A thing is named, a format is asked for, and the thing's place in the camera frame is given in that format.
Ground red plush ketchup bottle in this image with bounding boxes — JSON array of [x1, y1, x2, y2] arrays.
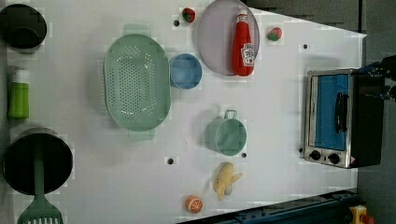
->
[[232, 9, 255, 77]]

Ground grey round plate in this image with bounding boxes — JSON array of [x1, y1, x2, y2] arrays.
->
[[197, 0, 261, 76]]

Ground blue plastic bowl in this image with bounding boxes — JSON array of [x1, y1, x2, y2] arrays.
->
[[170, 53, 203, 90]]

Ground green perforated colander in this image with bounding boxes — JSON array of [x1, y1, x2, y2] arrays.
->
[[104, 23, 171, 142]]

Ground plush banana toy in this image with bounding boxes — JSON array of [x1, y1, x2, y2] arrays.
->
[[214, 162, 243, 201]]

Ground orange slice toy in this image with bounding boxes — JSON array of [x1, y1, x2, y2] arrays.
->
[[185, 195, 204, 214]]

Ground dark red strawberry toy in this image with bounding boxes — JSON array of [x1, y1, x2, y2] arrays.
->
[[182, 7, 196, 23]]

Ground pink strawberry toy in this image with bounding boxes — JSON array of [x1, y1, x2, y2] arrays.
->
[[267, 27, 283, 41]]

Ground silver toaster oven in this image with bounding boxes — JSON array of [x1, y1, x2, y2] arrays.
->
[[304, 69, 385, 169]]

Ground green bottle white cap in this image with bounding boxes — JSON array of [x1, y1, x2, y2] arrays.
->
[[7, 69, 30, 119]]

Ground large black pot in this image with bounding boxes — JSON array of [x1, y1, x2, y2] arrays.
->
[[3, 128, 73, 195]]

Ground green slotted spatula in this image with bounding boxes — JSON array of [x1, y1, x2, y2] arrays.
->
[[17, 140, 64, 224]]

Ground yellow red toy object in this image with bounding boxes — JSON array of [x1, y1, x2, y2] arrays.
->
[[349, 205, 375, 224]]

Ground small black pot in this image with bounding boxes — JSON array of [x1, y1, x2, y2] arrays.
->
[[0, 4, 48, 49]]

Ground green mug with handle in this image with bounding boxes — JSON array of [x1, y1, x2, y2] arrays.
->
[[205, 109, 248, 156]]

